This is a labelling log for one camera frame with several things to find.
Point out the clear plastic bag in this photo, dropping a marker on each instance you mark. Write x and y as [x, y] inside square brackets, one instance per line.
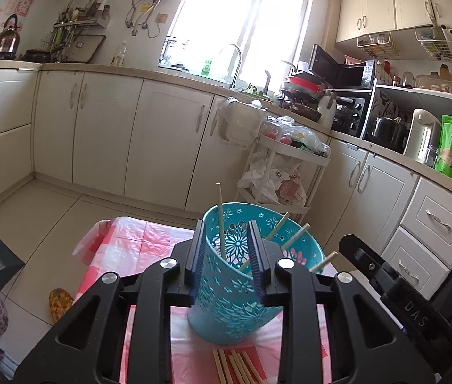
[302, 134]

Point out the white plastic bag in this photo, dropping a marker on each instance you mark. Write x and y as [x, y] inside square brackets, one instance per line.
[262, 180]

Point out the clear lidded container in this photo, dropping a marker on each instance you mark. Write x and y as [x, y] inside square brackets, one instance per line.
[436, 83]

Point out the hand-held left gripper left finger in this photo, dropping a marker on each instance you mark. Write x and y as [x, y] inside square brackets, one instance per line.
[199, 248]

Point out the white trolley cart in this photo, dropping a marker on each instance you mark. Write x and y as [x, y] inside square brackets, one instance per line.
[314, 160]

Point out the patterned slipper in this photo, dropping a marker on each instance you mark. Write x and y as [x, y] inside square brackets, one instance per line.
[61, 306]

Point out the pile of chopsticks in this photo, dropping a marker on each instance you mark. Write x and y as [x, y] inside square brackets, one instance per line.
[236, 368]

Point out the teal perforated utensil holder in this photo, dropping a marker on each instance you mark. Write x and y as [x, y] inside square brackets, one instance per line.
[226, 312]

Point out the green dish soap bottle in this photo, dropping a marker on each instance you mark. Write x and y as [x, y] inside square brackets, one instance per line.
[207, 68]

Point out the long wooden chopstick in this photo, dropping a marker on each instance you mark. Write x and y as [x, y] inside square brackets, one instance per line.
[278, 226]
[324, 262]
[219, 216]
[296, 236]

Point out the wall socket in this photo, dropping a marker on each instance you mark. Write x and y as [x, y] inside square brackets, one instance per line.
[162, 18]

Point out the black frying pan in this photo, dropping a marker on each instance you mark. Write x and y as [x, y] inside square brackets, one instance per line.
[39, 55]

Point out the red printed plastic bag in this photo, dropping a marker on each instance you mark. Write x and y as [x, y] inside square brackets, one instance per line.
[293, 190]

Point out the pink checkered plastic tablecloth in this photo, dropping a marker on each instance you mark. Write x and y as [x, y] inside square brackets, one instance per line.
[141, 244]

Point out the white electric thermos pot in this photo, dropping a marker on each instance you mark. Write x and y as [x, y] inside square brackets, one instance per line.
[420, 136]

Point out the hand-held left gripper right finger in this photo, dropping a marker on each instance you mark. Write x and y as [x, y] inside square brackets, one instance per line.
[256, 248]

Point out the stack of pans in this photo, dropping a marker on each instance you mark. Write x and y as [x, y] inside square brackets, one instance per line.
[304, 96]

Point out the metal kettle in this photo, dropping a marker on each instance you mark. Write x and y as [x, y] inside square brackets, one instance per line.
[5, 40]

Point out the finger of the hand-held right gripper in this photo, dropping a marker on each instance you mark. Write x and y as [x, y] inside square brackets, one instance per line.
[366, 264]

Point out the cutting board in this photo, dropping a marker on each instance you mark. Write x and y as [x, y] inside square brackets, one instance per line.
[85, 48]

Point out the white hanging trash bin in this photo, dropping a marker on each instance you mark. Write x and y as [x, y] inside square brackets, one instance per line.
[242, 122]

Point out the white plastic jug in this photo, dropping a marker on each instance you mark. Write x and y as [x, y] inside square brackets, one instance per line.
[326, 110]

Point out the white counter shelf rack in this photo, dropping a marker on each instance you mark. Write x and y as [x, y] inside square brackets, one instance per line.
[410, 98]

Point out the window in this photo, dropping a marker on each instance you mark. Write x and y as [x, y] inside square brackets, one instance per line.
[234, 16]

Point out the black toaster oven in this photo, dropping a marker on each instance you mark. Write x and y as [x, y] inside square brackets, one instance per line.
[350, 114]

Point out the clear plastic bottle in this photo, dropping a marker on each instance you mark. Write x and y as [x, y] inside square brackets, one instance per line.
[118, 56]

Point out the black microwave oven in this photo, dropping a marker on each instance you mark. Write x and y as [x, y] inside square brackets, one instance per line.
[330, 68]

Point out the chrome kitchen faucet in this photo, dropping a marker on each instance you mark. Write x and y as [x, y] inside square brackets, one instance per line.
[237, 58]

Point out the rack of condiment bottles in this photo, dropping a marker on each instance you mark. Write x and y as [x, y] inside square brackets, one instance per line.
[85, 14]

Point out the black cooking pot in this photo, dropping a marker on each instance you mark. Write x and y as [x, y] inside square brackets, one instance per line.
[388, 132]

